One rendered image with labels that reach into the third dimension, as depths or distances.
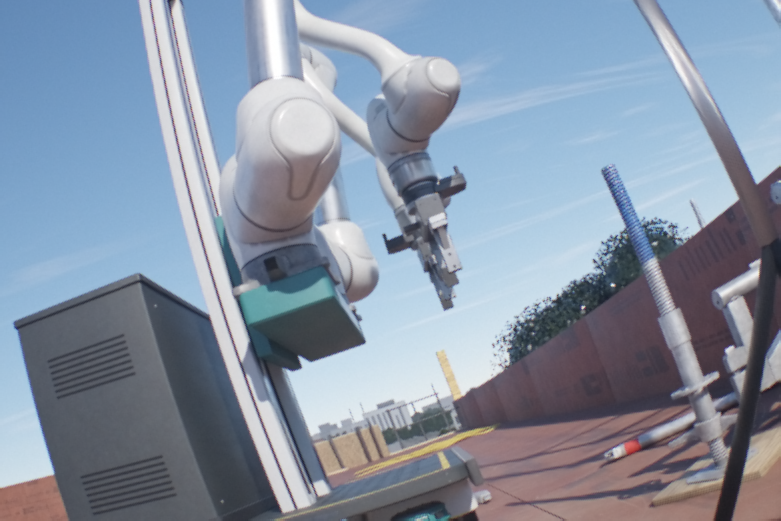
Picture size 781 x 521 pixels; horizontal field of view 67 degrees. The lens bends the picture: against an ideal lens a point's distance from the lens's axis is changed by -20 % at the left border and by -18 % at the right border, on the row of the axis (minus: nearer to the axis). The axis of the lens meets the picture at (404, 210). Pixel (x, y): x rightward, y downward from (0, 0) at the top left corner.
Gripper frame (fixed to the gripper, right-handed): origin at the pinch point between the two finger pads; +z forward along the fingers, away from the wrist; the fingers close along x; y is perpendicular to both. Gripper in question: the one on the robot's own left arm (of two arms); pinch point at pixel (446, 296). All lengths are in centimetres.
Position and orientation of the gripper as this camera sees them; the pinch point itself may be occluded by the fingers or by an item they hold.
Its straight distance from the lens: 166.0
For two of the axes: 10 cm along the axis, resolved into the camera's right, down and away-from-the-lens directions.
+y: 9.4, -3.4, 0.8
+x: 0.3, 3.0, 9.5
